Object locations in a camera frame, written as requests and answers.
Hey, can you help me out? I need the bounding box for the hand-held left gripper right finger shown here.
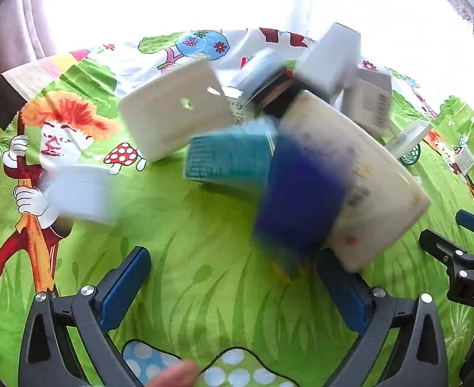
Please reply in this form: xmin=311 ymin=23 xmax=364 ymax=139
xmin=318 ymin=248 xmax=449 ymax=387

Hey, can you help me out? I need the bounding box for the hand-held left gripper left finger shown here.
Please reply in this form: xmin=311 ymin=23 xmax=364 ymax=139
xmin=19 ymin=246 xmax=153 ymax=387

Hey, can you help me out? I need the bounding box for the person's left hand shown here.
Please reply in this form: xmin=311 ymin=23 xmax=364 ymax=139
xmin=147 ymin=360 xmax=200 ymax=387

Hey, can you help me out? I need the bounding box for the small white labelled box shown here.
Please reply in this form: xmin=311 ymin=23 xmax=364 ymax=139
xmin=452 ymin=145 xmax=474 ymax=176

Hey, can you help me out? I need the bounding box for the large cream box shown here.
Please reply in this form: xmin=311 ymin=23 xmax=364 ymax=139
xmin=279 ymin=89 xmax=431 ymax=273

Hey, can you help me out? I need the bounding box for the green cartoon printed sheet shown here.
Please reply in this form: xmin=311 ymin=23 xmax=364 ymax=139
xmin=0 ymin=28 xmax=474 ymax=387

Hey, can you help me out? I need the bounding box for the dark blue box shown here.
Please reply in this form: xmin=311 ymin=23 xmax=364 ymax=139
xmin=253 ymin=133 xmax=347 ymax=283

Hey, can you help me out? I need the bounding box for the white tub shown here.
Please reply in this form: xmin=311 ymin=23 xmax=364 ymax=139
xmin=45 ymin=165 xmax=118 ymax=226

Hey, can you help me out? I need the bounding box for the teal box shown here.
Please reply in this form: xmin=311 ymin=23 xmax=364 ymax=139
xmin=182 ymin=119 xmax=280 ymax=192

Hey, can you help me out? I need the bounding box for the large white box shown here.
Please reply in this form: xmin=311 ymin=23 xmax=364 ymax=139
xmin=118 ymin=58 xmax=235 ymax=164

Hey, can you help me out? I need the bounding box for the white box with green logo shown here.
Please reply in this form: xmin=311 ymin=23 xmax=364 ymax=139
xmin=221 ymin=86 xmax=258 ymax=125

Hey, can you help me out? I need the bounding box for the grey white box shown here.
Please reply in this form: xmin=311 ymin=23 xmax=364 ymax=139
xmin=293 ymin=22 xmax=362 ymax=101

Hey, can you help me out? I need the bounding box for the sheer lace curtain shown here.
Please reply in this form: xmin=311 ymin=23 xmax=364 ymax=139
xmin=39 ymin=0 xmax=474 ymax=101

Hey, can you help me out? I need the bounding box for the heavy drape curtain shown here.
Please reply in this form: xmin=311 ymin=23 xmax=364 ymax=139
xmin=0 ymin=0 xmax=59 ymax=78

